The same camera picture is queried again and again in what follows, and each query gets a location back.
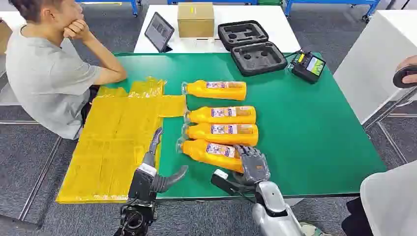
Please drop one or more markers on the white table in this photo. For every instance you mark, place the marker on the white table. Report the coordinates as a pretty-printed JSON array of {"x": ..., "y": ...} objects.
[
  {"x": 374, "y": 58},
  {"x": 280, "y": 29},
  {"x": 9, "y": 94}
]

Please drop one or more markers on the seated person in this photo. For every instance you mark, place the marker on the seated person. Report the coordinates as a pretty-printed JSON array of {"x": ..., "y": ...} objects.
[{"x": 49, "y": 75}]

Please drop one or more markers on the small white object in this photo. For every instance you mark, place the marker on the small white object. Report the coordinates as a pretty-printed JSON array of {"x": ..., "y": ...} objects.
[{"x": 211, "y": 40}]

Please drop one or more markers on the orange detergent bottle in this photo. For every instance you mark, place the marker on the orange detergent bottle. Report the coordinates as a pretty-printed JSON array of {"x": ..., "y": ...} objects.
[
  {"x": 202, "y": 115},
  {"x": 198, "y": 151},
  {"x": 202, "y": 133},
  {"x": 202, "y": 92}
]

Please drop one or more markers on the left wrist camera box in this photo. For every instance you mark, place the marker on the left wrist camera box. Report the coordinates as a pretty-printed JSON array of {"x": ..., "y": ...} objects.
[{"x": 140, "y": 185}]

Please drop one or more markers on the brown cardboard box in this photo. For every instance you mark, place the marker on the brown cardboard box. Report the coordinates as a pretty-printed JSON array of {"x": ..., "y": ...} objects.
[{"x": 195, "y": 21}]

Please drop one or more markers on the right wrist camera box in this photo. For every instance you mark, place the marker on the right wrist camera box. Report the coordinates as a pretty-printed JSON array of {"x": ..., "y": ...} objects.
[{"x": 224, "y": 184}]

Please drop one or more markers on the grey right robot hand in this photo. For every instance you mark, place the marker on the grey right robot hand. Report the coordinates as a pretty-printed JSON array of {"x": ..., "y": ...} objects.
[{"x": 255, "y": 166}]

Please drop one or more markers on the black controller with screen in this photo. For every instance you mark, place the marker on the black controller with screen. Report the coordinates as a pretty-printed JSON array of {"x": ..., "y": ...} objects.
[{"x": 304, "y": 70}]

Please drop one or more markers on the open black foam case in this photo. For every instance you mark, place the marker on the open black foam case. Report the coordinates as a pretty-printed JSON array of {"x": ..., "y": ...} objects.
[{"x": 257, "y": 62}]

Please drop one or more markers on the person's shoe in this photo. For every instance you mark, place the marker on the person's shoe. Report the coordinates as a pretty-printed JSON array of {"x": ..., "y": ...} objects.
[{"x": 311, "y": 229}]

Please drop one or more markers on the standing person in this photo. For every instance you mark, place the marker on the standing person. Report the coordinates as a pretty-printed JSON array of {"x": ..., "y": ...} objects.
[{"x": 391, "y": 202}]

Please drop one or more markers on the green table mat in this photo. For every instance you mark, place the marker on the green table mat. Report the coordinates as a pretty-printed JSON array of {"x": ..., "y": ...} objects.
[{"x": 293, "y": 130}]

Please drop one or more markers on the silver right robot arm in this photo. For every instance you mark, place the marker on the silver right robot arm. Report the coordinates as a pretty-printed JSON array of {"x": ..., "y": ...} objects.
[{"x": 273, "y": 211}]

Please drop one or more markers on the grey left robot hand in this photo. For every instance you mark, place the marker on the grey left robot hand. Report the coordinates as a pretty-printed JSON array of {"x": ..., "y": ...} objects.
[{"x": 172, "y": 182}]

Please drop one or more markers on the yellow plastic sheet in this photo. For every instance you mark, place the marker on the yellow plastic sheet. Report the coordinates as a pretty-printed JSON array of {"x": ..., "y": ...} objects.
[{"x": 107, "y": 146}]

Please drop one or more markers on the black tablet on stand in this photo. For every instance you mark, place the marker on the black tablet on stand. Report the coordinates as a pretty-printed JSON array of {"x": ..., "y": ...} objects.
[{"x": 158, "y": 31}]

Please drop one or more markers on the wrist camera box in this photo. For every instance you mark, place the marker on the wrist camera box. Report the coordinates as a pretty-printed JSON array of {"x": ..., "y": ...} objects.
[
  {"x": 140, "y": 185},
  {"x": 224, "y": 184}
]

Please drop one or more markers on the black round handheld object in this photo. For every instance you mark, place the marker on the black round handheld object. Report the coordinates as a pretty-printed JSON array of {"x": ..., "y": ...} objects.
[{"x": 399, "y": 79}]

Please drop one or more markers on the person's hand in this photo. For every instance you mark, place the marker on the person's hand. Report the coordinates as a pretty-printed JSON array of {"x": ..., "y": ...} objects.
[{"x": 410, "y": 62}]

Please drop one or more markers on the brown cardboard panel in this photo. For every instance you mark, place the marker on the brown cardboard panel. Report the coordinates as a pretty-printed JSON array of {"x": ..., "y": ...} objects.
[{"x": 5, "y": 35}]

